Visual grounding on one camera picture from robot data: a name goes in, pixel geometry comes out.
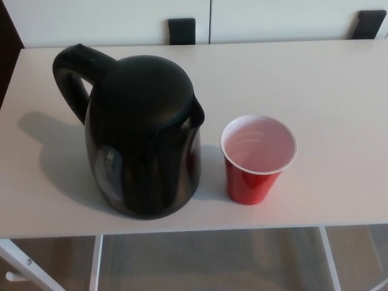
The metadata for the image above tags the black electric kettle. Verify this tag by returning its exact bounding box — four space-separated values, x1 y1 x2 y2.
52 43 206 219

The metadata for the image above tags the red plastic cup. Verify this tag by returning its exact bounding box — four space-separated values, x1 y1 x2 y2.
219 114 298 206

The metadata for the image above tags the grey mesh table shelf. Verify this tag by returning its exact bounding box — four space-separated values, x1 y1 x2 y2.
99 227 334 291

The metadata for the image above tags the dark brown panel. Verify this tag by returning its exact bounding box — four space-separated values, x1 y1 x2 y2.
0 0 25 110

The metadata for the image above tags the white table leg frame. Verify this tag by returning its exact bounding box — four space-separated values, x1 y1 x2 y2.
0 235 104 291
318 224 388 291

